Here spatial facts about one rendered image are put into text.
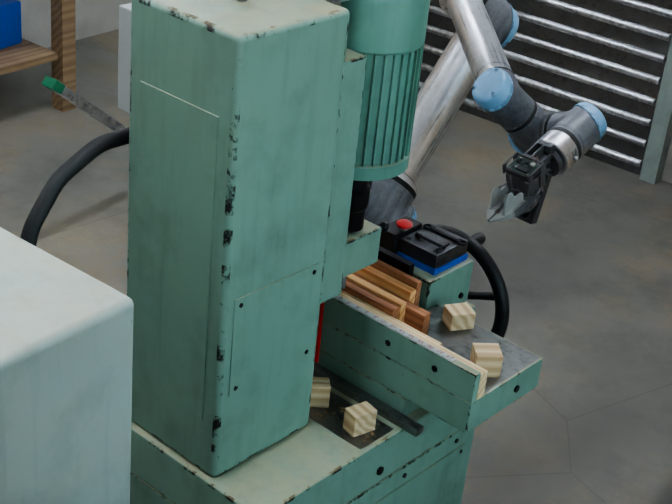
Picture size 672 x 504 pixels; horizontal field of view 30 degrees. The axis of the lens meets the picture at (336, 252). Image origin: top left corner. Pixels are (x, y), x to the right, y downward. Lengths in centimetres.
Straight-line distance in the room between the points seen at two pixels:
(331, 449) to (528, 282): 233
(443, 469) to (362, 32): 84
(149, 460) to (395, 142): 65
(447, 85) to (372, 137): 122
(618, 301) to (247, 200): 270
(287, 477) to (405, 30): 72
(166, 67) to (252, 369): 48
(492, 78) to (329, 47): 103
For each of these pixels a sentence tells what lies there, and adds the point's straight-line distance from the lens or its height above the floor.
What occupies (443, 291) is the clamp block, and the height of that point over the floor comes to 92.
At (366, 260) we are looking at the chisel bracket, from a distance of 217.
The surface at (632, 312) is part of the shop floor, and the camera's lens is 427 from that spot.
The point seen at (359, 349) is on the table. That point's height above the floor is 88.
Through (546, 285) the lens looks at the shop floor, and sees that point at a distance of 432.
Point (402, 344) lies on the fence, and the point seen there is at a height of 94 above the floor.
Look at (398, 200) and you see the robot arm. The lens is 309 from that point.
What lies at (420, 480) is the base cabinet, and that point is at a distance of 227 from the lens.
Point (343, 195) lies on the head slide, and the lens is 198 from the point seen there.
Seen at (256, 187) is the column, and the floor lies 129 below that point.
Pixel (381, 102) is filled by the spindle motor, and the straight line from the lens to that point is 197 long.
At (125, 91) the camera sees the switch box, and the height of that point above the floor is 135.
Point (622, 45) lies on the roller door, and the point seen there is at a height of 51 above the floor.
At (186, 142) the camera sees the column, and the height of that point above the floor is 134.
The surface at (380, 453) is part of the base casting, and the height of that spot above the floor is 78.
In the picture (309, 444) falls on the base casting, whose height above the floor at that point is 80.
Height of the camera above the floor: 205
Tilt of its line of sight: 28 degrees down
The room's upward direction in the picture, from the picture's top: 6 degrees clockwise
